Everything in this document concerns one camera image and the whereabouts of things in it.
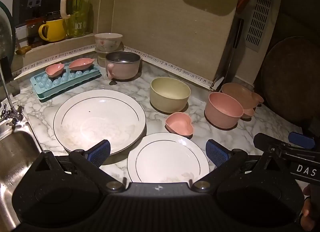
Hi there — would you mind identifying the round wooden cutting board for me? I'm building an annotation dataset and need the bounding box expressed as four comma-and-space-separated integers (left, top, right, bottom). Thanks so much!
261, 36, 320, 125

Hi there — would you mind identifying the person's right hand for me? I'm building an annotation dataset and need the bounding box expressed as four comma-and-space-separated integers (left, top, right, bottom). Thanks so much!
301, 184, 320, 232

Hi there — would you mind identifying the green water jug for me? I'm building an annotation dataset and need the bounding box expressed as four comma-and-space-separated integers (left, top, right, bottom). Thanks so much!
60, 0, 92, 38

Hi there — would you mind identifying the brown block on sill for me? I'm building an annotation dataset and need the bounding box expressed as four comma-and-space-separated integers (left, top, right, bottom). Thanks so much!
15, 45, 32, 55

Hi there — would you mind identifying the pink heart-shaped dish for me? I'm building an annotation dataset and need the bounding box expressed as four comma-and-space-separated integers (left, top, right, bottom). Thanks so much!
165, 112, 194, 137

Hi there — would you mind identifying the small pink leaf-shaped dish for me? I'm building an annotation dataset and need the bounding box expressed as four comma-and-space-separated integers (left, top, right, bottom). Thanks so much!
68, 58, 95, 71
45, 63, 65, 77

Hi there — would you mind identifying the clear glass container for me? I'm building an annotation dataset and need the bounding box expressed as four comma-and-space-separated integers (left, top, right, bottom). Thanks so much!
95, 43, 125, 68

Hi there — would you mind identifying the pink pot with steel interior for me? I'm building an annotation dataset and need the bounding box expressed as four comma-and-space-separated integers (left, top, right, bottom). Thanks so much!
105, 51, 142, 81

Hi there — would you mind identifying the metal vent grille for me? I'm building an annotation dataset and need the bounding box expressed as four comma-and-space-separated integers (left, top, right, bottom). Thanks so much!
245, 0, 276, 52

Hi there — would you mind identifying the cream bowl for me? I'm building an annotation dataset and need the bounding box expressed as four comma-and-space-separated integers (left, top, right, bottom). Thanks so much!
149, 77, 191, 113

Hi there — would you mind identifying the black-handled utensil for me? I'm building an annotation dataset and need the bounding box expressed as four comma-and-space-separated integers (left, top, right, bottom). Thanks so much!
220, 18, 245, 83

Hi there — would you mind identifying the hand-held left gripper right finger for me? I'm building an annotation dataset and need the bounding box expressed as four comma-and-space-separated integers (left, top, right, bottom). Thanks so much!
191, 139, 279, 194

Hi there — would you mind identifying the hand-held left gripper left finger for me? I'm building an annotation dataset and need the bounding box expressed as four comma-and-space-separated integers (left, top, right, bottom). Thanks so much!
34, 139, 125, 194

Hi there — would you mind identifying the small white plate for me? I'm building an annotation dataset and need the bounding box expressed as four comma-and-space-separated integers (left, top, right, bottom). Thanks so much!
127, 132, 210, 184

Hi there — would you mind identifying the large white plate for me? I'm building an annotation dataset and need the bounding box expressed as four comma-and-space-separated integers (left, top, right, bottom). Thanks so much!
53, 89, 147, 155

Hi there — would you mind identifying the pink bear-shaped plate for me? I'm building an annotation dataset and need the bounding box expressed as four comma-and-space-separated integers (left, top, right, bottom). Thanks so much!
221, 82, 265, 119

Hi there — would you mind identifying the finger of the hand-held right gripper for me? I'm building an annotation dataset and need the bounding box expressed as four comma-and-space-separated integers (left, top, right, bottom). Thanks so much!
253, 132, 294, 158
288, 131, 320, 150

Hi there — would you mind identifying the dark lid stand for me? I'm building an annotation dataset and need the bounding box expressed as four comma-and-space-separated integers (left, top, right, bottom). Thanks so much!
0, 56, 13, 80

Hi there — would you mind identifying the music note tape strip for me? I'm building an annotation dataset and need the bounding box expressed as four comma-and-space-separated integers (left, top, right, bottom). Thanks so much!
123, 45, 213, 90
11, 44, 97, 77

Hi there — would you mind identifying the glass pot lid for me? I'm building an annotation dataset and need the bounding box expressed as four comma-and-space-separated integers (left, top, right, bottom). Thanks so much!
0, 0, 16, 72

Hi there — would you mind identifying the blue ice tray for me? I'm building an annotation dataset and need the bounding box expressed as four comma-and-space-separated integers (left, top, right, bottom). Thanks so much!
30, 65, 102, 100

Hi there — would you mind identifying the steel sink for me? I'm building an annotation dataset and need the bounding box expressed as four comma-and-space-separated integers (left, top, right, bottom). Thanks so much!
0, 119, 43, 230

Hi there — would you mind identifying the pink bowl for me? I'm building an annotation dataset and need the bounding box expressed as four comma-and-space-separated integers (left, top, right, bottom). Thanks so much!
204, 92, 244, 129

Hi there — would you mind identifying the chrome faucet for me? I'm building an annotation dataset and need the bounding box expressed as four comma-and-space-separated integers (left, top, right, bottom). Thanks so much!
0, 64, 25, 123

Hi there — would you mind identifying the yellow mug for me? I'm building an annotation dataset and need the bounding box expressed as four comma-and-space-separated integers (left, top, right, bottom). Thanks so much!
38, 18, 67, 42

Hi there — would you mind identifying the floral ceramic bowl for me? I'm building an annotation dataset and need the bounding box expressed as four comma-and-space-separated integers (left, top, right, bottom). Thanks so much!
94, 33, 123, 52

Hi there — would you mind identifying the orange-handled utensil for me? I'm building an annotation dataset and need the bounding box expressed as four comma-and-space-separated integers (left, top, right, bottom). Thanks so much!
236, 0, 253, 13

